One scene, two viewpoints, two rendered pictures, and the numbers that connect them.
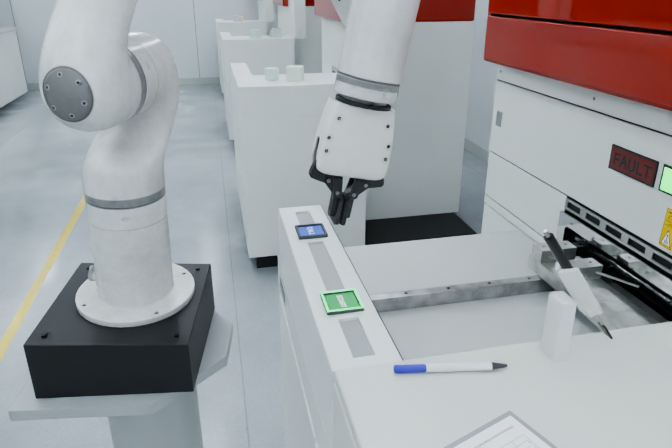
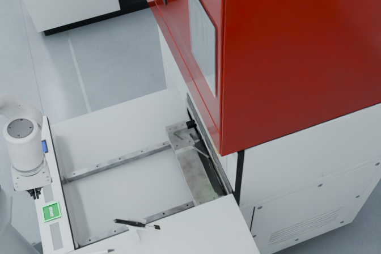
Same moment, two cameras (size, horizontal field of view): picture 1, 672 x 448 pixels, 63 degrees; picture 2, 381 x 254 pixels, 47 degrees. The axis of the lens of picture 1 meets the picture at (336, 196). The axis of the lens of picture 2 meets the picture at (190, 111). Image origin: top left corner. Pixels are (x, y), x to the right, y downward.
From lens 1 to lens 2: 100 cm
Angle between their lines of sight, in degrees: 33
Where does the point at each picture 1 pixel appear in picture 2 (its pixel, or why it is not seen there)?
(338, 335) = (48, 236)
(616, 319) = (190, 182)
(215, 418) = not seen: hidden behind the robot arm
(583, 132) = not seen: hidden behind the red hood
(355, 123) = (26, 177)
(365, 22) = (13, 155)
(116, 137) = not seen: outside the picture
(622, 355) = (164, 235)
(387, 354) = (68, 246)
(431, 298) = (111, 165)
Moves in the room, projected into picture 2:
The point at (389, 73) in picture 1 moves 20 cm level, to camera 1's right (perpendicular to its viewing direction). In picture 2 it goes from (33, 166) to (110, 155)
